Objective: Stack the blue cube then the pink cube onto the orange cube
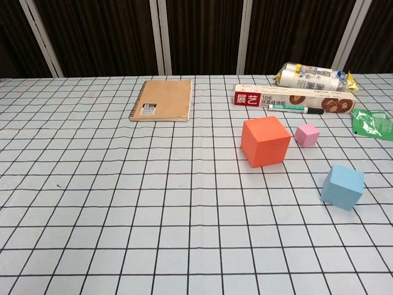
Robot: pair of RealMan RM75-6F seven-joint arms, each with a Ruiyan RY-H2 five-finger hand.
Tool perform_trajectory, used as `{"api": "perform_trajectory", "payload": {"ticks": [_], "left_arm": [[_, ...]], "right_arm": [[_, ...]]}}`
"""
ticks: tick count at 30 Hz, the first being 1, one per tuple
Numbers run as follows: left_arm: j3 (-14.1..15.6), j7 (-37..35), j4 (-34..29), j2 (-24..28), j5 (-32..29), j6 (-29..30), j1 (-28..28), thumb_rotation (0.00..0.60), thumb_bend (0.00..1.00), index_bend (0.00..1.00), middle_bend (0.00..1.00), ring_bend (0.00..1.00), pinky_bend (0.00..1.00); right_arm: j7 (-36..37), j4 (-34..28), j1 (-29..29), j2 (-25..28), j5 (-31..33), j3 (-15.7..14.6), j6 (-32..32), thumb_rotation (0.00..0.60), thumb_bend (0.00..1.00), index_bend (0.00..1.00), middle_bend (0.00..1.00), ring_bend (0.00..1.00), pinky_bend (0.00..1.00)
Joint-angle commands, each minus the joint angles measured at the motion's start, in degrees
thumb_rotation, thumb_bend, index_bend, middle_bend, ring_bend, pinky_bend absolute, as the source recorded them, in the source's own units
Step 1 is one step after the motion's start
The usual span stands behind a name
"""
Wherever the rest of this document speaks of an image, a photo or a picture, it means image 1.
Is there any large orange foam block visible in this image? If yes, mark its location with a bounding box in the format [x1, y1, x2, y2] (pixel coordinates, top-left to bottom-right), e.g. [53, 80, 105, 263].
[240, 116, 292, 169]

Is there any white and yellow snack bag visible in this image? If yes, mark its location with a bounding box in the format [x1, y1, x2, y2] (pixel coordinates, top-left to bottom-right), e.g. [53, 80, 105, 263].
[274, 62, 359, 93]

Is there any white partition frame post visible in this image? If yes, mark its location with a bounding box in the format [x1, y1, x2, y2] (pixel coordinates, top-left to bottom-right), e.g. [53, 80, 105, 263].
[236, 0, 259, 76]
[23, 0, 64, 77]
[149, 0, 173, 76]
[331, 0, 374, 73]

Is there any green white marker pen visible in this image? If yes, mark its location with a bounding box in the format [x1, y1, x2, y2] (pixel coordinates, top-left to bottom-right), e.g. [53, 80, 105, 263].
[268, 103, 325, 116]

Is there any green foil packet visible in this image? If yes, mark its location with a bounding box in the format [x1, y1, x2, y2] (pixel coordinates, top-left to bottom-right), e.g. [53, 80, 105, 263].
[351, 108, 393, 141]

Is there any small pink cube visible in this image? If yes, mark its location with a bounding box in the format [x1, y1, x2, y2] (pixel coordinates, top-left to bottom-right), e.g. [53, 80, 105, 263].
[294, 124, 321, 148]

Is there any baking paper box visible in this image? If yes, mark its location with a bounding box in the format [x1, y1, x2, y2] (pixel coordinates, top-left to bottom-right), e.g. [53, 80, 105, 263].
[232, 84, 357, 117]

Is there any white black checked tablecloth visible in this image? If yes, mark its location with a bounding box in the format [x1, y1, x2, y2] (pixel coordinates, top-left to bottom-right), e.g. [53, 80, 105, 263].
[0, 73, 393, 295]

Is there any light blue cube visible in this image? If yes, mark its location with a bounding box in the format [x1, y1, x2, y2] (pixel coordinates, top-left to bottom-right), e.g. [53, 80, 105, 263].
[320, 164, 365, 212]

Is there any brown spiral notebook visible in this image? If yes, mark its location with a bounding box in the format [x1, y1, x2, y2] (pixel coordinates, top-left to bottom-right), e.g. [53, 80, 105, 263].
[128, 79, 193, 123]

